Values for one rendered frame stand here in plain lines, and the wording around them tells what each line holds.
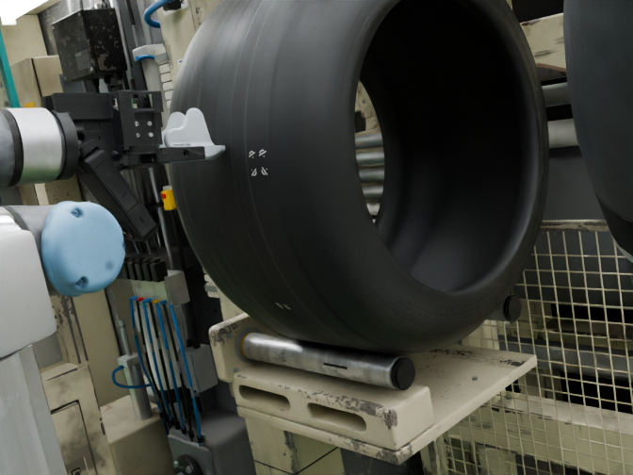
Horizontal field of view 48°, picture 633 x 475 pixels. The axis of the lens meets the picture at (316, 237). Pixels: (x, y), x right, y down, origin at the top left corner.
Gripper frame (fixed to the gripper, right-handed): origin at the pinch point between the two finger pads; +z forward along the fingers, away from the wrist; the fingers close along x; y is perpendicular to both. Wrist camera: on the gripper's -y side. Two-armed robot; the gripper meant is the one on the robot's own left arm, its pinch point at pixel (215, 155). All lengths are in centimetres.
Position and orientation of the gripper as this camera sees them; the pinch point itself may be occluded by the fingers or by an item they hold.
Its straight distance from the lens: 88.0
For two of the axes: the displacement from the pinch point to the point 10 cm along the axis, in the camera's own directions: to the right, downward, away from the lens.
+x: -6.8, -0.1, 7.3
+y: -0.9, -9.9, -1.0
